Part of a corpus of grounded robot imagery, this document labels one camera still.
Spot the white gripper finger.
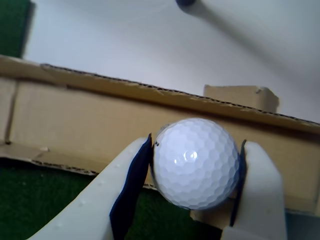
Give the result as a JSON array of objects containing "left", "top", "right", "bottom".
[
  {"left": 221, "top": 139, "right": 289, "bottom": 240},
  {"left": 27, "top": 133, "right": 154, "bottom": 240}
]

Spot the white golf ball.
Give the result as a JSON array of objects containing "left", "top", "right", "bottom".
[{"left": 152, "top": 117, "right": 241, "bottom": 211}]

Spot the long green putting mat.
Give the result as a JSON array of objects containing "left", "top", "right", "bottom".
[{"left": 0, "top": 157, "right": 320, "bottom": 240}]

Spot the long cardboard trough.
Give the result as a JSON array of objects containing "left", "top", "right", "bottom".
[{"left": 0, "top": 54, "right": 320, "bottom": 231}]

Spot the small green turf piece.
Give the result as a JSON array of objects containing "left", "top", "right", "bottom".
[{"left": 0, "top": 0, "right": 36, "bottom": 60}]

